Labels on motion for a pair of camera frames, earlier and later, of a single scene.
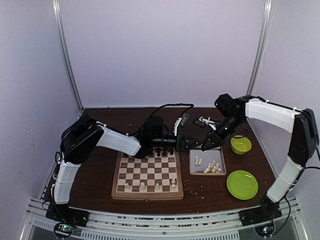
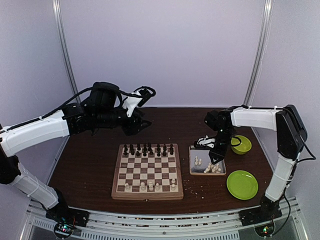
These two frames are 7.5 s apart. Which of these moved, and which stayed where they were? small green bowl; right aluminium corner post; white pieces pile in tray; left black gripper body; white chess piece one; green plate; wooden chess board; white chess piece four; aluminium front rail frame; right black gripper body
Moved: right black gripper body; left black gripper body
Stayed: aluminium front rail frame; white chess piece four; wooden chess board; white chess piece one; white pieces pile in tray; right aluminium corner post; green plate; small green bowl
